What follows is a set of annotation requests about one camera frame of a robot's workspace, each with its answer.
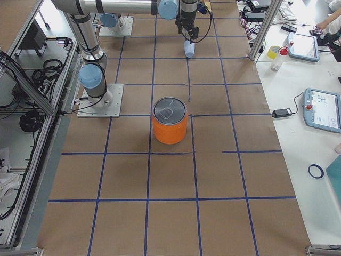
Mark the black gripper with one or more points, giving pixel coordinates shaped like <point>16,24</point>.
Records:
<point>187,11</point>

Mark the light blue plastic cup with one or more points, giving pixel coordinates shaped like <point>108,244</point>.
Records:
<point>189,49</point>

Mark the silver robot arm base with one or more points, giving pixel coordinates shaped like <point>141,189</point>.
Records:
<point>113,21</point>

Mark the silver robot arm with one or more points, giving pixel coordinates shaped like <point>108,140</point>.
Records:
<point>92,74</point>

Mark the yellow tape roll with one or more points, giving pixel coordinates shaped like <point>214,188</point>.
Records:
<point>273,52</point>

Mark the orange cylindrical can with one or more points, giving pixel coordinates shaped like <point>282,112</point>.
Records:
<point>169,120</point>

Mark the clear bottle red cap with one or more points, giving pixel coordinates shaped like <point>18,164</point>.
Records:
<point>280,58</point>

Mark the black power adapter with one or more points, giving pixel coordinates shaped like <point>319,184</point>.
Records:
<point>279,113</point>

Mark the teach pendant with red button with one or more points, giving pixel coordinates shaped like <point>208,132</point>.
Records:
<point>321,110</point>

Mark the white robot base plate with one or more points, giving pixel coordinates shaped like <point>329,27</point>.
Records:
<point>109,106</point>

